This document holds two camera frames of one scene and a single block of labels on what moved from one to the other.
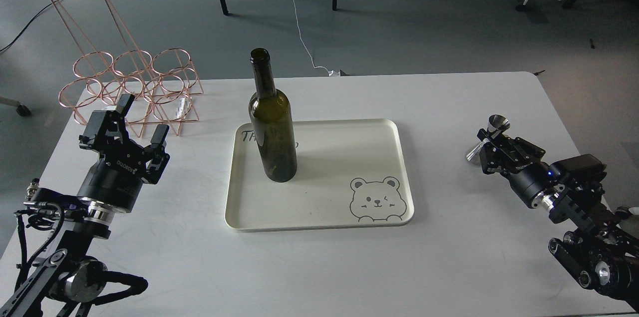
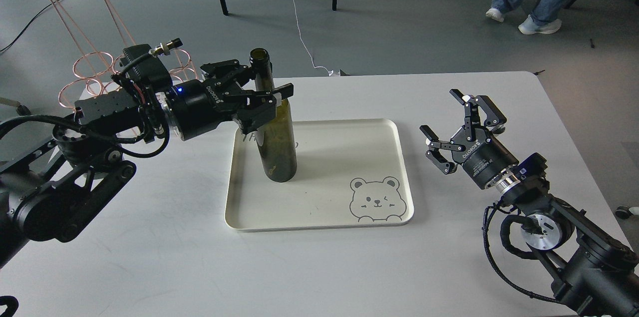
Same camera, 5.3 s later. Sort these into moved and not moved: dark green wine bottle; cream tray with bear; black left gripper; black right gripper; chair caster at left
Moved: black right gripper; black left gripper
Not moved: dark green wine bottle; chair caster at left; cream tray with bear
